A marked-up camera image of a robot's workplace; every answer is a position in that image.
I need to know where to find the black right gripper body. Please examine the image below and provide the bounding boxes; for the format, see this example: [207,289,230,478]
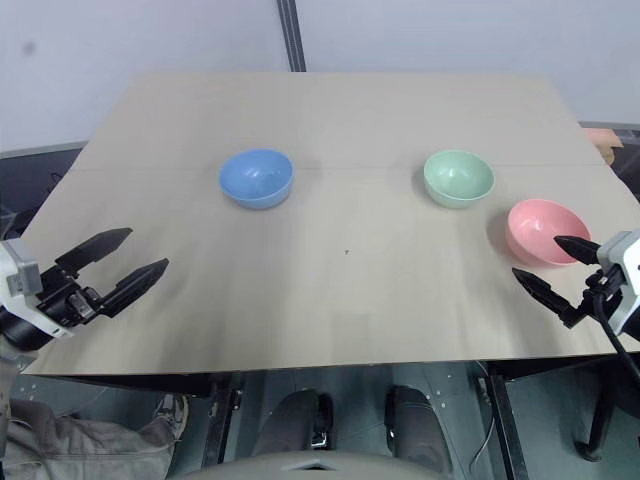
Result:
[578,268,625,322]

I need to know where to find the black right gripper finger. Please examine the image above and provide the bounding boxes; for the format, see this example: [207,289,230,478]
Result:
[552,234,602,266]
[511,267,585,330]

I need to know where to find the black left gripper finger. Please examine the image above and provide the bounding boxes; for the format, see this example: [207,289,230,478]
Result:
[98,257,170,318]
[54,227,134,279]

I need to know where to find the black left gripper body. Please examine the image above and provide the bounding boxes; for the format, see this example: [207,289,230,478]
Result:
[35,266,110,330]

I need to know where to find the pink-red bowl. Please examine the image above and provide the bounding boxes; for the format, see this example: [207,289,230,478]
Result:
[505,198,593,268]

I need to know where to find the black stand leg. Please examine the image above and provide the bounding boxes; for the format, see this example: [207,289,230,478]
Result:
[573,367,640,462]

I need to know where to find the person's grey shoe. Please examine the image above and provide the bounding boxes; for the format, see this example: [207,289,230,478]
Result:
[153,391,190,442]

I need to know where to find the black table leg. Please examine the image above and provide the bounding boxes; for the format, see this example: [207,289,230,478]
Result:
[485,370,529,480]
[198,373,247,467]

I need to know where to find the green bowl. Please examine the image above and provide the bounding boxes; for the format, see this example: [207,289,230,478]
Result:
[422,148,497,209]

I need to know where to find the person's grey trouser leg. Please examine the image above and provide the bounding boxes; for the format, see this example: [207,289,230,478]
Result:
[0,393,177,480]

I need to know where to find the blue bowl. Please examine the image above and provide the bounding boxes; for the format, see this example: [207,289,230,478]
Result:
[218,148,296,211]

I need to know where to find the dark rounded shape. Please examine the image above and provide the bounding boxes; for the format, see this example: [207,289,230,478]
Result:
[259,388,335,459]
[383,383,455,476]

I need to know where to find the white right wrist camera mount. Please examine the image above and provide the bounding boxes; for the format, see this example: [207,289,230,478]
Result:
[596,231,640,343]

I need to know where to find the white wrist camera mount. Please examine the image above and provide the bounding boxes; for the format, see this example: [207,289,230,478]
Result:
[596,231,640,343]
[0,238,76,342]

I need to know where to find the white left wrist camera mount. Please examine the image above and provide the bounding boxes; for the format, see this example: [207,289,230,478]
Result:
[0,238,76,342]

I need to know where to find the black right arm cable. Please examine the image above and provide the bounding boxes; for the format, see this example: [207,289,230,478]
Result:
[591,287,640,397]

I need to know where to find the thin white cable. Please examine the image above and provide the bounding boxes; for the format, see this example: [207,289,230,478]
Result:
[472,374,503,472]

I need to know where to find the black vertical post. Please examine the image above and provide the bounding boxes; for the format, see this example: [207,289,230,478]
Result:
[276,0,308,74]

